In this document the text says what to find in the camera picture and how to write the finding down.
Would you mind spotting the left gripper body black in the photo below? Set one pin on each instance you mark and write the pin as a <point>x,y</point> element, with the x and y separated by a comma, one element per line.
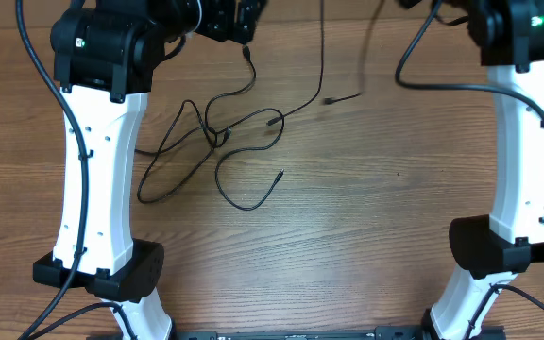
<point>215,20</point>

